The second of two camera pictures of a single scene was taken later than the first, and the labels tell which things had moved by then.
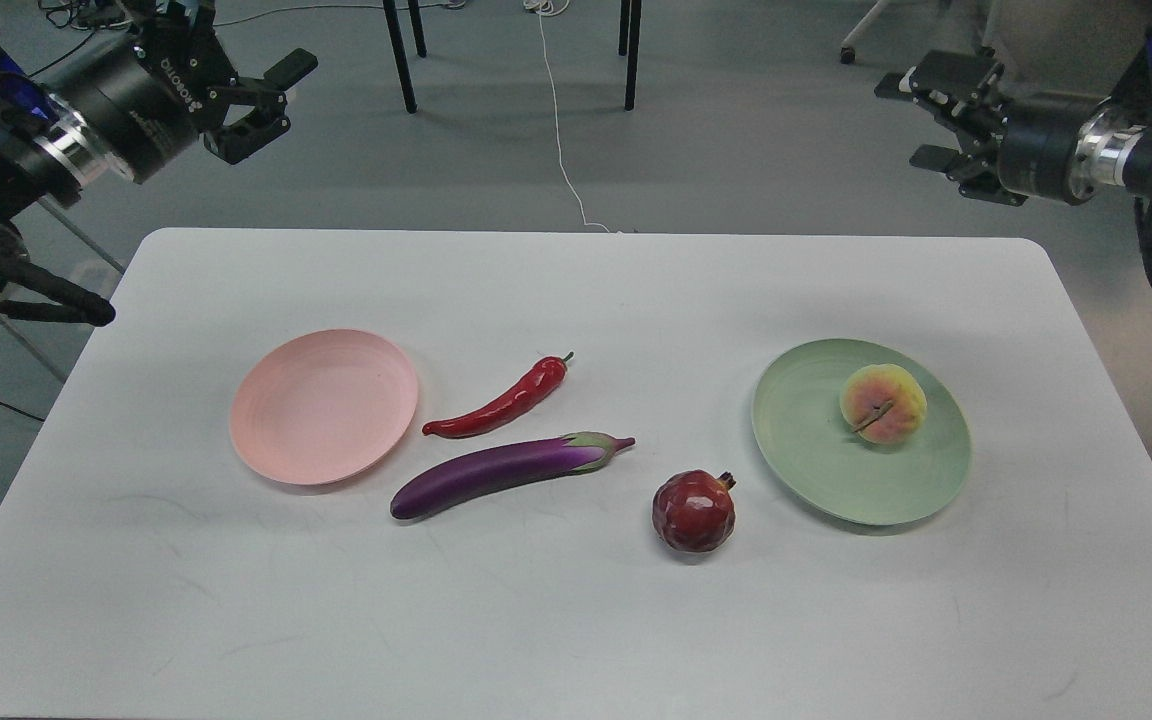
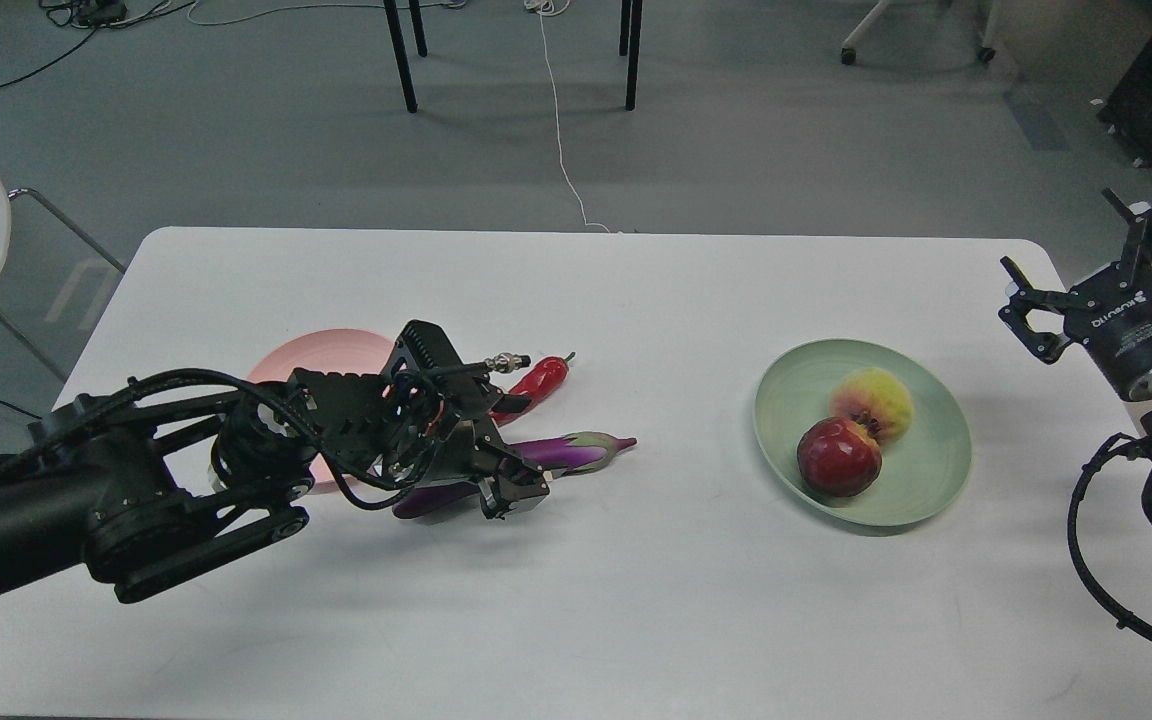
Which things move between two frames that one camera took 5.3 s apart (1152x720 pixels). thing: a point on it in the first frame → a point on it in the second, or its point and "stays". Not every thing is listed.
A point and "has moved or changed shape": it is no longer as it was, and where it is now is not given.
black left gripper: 150,100 → 395,428
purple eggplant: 503,468 stays
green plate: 804,441 stays
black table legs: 404,75 stays
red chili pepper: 547,377 stays
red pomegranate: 693,511 → 839,457
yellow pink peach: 883,403 has moved or changed shape
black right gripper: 1037,135 → 1127,328
